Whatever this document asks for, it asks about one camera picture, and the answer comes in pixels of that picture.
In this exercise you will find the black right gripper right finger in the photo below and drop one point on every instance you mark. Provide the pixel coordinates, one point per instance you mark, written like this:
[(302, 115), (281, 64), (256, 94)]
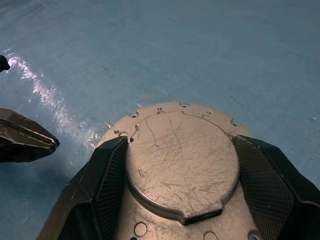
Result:
[(275, 190)]

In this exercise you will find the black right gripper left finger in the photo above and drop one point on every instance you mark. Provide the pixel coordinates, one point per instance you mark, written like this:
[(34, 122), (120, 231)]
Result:
[(82, 190)]

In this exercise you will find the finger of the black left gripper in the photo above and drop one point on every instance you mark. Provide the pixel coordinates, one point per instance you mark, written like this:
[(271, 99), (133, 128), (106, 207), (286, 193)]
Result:
[(25, 142), (3, 63)]

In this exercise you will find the silver round motor lid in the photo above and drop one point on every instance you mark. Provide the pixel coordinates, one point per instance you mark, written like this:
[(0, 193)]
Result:
[(180, 162)]

